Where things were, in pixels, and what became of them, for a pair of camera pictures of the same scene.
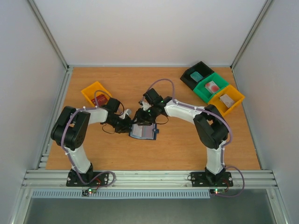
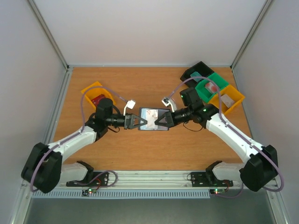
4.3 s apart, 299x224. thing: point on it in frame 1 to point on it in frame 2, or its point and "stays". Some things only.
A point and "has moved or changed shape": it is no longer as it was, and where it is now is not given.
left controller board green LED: x=91 y=191 stays
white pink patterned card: x=138 y=131 has moved or changed shape
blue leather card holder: x=151 y=131 has moved or changed shape
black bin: x=194 y=74 stays
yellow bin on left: x=89 y=92 stays
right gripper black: x=142 y=117 to x=169 y=118
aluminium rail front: x=150 y=180 stays
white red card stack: x=212 y=87 stays
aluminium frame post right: x=255 y=26 stays
